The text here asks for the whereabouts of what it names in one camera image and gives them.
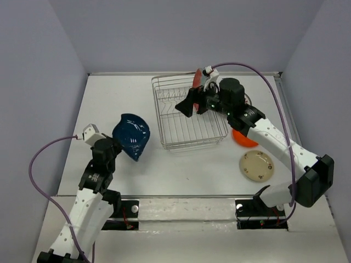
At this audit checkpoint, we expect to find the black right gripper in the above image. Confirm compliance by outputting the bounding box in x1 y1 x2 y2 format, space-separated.
175 79 233 117

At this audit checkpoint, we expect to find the red and teal floral plate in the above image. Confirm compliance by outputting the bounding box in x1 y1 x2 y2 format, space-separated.
193 68 207 115

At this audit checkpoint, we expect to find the dark blue leaf dish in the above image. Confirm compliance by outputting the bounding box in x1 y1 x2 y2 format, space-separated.
112 113 151 162

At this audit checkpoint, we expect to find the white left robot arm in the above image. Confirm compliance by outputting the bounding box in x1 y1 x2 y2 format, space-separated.
37 137 122 262

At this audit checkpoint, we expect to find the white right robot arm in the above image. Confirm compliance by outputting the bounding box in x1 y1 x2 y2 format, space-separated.
175 78 335 215

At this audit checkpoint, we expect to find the white plate with orange sunburst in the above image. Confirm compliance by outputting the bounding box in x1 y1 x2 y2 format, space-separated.
244 93 252 105

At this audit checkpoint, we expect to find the orange round plate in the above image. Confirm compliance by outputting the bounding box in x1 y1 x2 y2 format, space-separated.
232 129 259 148

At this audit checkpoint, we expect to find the cream floral small plate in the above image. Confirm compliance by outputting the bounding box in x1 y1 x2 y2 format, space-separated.
239 150 274 182

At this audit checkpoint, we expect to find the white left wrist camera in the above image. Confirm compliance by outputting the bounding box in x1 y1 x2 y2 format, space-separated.
76 123 104 146

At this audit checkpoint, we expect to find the stainless wire dish rack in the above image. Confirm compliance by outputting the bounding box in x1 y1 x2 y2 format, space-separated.
151 72 229 150

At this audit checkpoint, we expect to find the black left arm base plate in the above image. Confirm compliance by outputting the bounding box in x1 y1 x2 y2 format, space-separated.
101 199 139 231

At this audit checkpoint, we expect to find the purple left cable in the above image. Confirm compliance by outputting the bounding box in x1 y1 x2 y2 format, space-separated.
29 135 94 263

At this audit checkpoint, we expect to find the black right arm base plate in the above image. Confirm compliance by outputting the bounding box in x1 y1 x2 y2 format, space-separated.
235 199 288 230

